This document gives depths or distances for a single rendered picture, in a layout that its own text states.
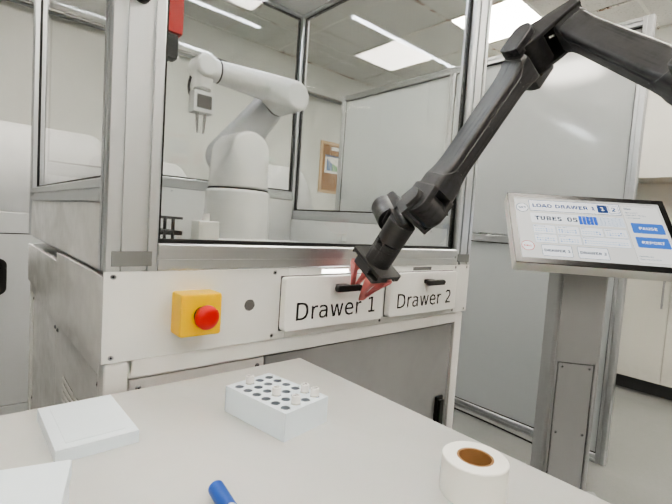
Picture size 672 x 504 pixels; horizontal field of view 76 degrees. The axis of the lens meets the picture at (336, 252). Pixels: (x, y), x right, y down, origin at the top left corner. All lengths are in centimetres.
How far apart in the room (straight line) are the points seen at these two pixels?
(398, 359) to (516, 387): 149
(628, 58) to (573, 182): 164
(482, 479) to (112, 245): 59
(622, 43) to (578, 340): 108
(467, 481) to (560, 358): 123
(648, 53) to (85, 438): 92
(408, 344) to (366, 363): 16
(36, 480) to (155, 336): 36
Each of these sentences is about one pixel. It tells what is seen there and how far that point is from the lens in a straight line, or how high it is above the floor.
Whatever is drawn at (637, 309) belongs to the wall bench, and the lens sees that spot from 371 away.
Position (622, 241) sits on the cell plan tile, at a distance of 168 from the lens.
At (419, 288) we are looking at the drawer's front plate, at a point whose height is 89.
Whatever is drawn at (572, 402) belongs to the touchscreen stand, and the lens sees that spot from 177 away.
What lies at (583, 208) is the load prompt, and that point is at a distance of 173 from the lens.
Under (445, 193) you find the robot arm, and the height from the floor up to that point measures 111.
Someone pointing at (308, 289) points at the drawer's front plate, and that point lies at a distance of 90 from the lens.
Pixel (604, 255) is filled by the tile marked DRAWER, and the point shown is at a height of 100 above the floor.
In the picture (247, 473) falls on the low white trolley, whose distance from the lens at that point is 54.
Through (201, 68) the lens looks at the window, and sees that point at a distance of 83.
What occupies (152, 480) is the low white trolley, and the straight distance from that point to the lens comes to 54.
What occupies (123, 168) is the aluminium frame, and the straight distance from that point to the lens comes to 75.
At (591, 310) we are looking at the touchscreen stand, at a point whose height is 81.
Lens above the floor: 104
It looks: 4 degrees down
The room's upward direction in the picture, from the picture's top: 4 degrees clockwise
